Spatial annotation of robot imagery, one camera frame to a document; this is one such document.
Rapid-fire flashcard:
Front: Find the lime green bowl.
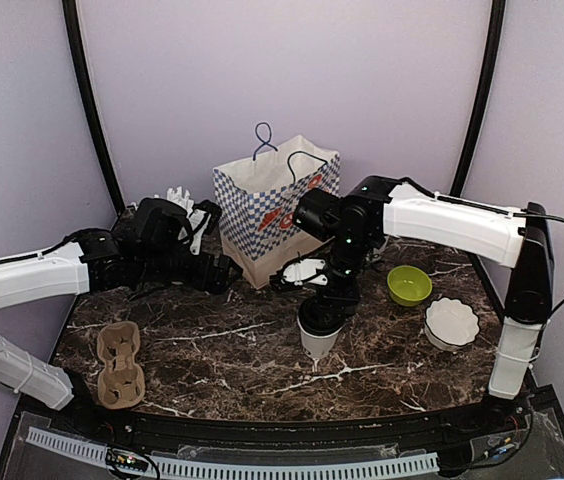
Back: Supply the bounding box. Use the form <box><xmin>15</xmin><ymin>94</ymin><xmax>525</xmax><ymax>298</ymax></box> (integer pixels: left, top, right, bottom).
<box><xmin>387</xmin><ymin>265</ymin><xmax>433</xmax><ymax>307</ymax></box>

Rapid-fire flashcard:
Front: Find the black front table rail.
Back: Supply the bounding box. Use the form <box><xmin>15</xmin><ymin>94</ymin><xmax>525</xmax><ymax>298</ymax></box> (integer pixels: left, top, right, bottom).
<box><xmin>8</xmin><ymin>387</ymin><xmax>554</xmax><ymax>453</ymax></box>

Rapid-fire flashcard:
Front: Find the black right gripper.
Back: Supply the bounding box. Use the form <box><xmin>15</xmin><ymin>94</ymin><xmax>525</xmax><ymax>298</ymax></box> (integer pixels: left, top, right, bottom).
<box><xmin>315</xmin><ymin>233</ymin><xmax>374</xmax><ymax>326</ymax></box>

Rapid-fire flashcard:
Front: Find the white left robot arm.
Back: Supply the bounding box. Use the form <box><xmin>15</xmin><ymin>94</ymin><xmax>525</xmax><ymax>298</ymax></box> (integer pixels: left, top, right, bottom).
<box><xmin>0</xmin><ymin>229</ymin><xmax>242</xmax><ymax>436</ymax></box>

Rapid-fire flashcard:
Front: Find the brown cardboard cup carrier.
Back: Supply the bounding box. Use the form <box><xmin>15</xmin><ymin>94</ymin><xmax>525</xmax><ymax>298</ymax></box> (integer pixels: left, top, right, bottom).
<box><xmin>97</xmin><ymin>321</ymin><xmax>146</xmax><ymax>410</ymax></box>

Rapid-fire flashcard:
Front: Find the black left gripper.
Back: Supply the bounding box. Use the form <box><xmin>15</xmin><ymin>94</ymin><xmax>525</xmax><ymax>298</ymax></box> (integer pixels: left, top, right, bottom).
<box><xmin>137</xmin><ymin>247</ymin><xmax>243</xmax><ymax>295</ymax></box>

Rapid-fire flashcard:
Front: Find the checkered blue paper bag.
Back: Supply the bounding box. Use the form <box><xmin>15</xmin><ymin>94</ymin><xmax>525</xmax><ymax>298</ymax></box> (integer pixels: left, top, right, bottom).
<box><xmin>213</xmin><ymin>122</ymin><xmax>341</xmax><ymax>289</ymax></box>

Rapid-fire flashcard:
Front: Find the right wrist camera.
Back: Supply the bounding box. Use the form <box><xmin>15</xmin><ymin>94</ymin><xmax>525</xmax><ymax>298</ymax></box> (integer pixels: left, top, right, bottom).
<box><xmin>267</xmin><ymin>188</ymin><xmax>346</xmax><ymax>291</ymax></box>

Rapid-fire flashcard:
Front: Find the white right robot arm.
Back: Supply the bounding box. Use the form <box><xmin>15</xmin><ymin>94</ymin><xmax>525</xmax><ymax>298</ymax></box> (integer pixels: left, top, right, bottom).
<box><xmin>294</xmin><ymin>176</ymin><xmax>554</xmax><ymax>434</ymax></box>

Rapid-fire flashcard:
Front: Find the black right frame post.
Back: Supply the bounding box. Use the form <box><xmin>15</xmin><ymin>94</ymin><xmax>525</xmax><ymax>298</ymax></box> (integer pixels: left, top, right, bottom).
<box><xmin>450</xmin><ymin>0</ymin><xmax>507</xmax><ymax>196</ymax></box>

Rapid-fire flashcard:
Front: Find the black frame post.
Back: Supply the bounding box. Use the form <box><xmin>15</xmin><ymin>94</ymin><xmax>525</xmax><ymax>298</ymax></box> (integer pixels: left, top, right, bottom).
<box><xmin>62</xmin><ymin>0</ymin><xmax>125</xmax><ymax>214</ymax></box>
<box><xmin>450</xmin><ymin>0</ymin><xmax>507</xmax><ymax>196</ymax></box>

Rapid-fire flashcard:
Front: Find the bundle of white straws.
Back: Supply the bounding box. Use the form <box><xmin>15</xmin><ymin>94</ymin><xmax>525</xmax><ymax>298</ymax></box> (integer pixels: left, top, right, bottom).
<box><xmin>153</xmin><ymin>186</ymin><xmax>195</xmax><ymax>214</ymax></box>

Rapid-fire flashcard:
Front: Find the grey slotted cable duct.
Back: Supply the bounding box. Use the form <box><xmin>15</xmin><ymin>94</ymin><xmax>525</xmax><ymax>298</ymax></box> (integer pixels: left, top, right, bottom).
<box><xmin>25</xmin><ymin>427</ymin><xmax>440</xmax><ymax>479</ymax></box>

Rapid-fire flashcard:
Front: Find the white scalloped ceramic bowl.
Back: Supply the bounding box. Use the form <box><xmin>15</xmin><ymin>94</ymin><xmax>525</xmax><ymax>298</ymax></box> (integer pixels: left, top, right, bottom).
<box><xmin>424</xmin><ymin>298</ymin><xmax>480</xmax><ymax>352</ymax></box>

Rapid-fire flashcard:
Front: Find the black left frame post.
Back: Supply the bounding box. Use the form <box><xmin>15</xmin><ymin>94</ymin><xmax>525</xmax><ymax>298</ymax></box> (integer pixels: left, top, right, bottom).
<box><xmin>62</xmin><ymin>0</ymin><xmax>125</xmax><ymax>214</ymax></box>

